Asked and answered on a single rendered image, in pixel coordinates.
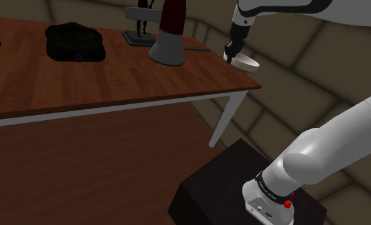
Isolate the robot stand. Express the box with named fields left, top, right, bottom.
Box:
left=168, top=138, right=328, bottom=225

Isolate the black figure on grey base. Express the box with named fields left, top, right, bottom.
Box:
left=122, top=0, right=157, bottom=48

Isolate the black bag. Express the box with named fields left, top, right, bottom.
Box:
left=44, top=21, right=107, bottom=63

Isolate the wooden table with white frame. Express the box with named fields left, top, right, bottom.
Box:
left=0, top=15, right=262, bottom=148

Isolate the white bowl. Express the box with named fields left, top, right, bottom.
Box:
left=223, top=51, right=260, bottom=73

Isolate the pale grey angular block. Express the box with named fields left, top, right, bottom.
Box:
left=123, top=6, right=164, bottom=24

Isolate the grey flat stick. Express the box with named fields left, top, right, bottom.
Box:
left=182, top=46, right=212, bottom=52

